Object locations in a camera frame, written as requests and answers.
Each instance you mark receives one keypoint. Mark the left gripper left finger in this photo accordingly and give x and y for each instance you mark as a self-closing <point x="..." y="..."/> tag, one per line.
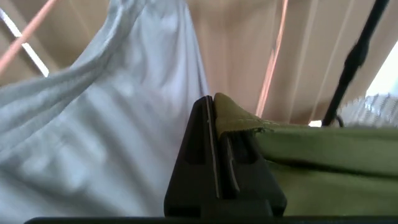
<point x="192" y="174"/>

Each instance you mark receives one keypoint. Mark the white laundry basket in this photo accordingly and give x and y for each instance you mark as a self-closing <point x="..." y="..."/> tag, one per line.
<point x="376" y="109"/>

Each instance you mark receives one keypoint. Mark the beige curtain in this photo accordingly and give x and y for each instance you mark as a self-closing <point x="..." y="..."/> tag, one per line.
<point x="236" y="46"/>

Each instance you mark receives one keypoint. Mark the pink clothes hanger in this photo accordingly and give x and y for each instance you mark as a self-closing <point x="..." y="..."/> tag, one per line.
<point x="270" y="67"/>

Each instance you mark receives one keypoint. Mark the green garment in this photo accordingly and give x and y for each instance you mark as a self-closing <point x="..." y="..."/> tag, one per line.
<point x="326" y="149"/>

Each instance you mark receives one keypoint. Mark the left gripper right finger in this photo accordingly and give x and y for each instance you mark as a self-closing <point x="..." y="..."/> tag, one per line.
<point x="248" y="186"/>

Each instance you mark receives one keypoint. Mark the black clothes rack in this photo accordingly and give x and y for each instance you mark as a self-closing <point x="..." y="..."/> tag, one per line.
<point x="354" y="57"/>

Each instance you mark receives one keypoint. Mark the pale grey shirt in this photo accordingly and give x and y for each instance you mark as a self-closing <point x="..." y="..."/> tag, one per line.
<point x="109" y="124"/>

